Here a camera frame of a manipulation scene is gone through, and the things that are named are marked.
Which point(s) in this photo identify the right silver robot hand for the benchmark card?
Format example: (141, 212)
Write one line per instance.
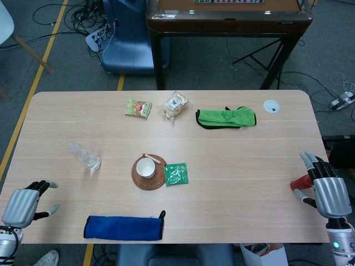
(331, 194)

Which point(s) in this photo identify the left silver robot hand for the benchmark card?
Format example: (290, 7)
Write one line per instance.
(19, 205)

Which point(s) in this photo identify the clear plastic bottle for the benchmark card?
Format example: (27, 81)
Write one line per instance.
(86, 159)

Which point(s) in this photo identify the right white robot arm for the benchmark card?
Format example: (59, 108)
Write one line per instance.
(339, 243)

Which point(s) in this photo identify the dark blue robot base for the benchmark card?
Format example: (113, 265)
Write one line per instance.
(172, 255)

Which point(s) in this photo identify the white paper cup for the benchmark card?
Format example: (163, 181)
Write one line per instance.
(144, 167)

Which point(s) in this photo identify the red cylindrical object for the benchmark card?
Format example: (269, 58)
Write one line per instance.
(299, 183)

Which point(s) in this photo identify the black box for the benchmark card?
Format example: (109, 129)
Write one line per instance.
(342, 155)

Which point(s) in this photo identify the white shoe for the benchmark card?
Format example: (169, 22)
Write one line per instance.
(48, 257)

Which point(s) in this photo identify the white paper bag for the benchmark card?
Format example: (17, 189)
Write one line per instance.
(271, 256)

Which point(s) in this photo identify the grey power strip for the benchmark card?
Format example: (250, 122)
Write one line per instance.
(342, 100)

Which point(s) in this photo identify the blue microfiber cloth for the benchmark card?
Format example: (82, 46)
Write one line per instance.
(122, 228)

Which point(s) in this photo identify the green microfiber cloth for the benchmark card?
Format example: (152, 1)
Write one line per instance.
(224, 117)

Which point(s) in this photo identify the brown woven round coaster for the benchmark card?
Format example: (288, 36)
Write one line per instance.
(149, 184)

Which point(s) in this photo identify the small pale wooden stick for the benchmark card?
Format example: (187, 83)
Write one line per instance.
(154, 158)

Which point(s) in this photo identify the green snack packet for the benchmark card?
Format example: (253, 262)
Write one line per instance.
(138, 108)

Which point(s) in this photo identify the green tea sachet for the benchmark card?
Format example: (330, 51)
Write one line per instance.
(177, 174)

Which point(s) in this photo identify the black tripod stand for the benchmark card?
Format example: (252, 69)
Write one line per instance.
(251, 54)

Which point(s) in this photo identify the clear bag of bread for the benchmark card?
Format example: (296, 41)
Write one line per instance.
(174, 108)

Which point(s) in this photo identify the white power strip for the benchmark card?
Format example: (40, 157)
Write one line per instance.
(93, 41)

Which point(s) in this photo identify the white chair with wooden legs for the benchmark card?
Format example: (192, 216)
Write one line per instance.
(4, 22)

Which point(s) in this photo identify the blue machine base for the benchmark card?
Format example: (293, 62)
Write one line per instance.
(130, 50)

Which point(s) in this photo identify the brown mahjong table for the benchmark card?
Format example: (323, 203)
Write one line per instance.
(222, 23)

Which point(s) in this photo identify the face-up mahjong tile row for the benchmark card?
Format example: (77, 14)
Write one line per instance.
(227, 1)

